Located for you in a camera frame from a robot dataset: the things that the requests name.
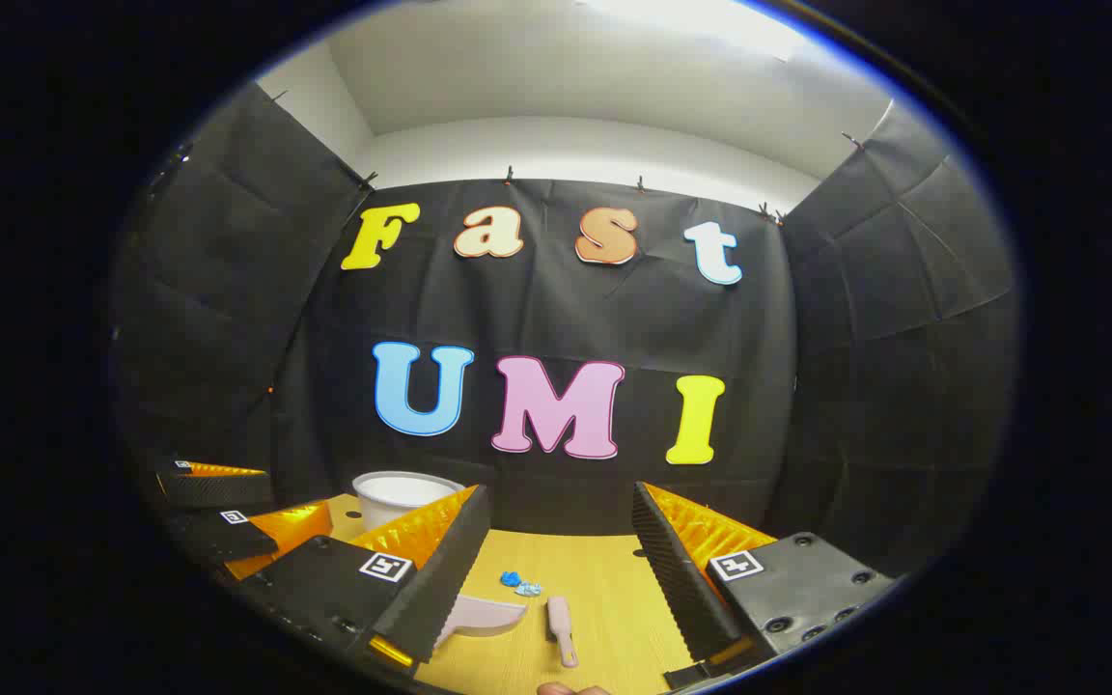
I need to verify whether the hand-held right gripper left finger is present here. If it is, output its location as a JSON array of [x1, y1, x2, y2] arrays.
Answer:
[[237, 485, 490, 669]]

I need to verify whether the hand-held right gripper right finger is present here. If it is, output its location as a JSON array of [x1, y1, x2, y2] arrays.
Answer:
[[631, 481, 895, 690]]

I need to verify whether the pale pink dustpan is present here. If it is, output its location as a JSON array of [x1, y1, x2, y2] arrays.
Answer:
[[434, 594, 529, 649]]

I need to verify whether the white ribbed garbage bin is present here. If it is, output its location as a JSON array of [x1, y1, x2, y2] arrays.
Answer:
[[353, 471, 467, 533]]

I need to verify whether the small pale pink broom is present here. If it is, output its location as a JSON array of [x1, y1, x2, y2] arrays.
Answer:
[[546, 596, 580, 669]]

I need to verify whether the wooden desktop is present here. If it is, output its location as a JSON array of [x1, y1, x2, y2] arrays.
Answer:
[[324, 494, 779, 694]]

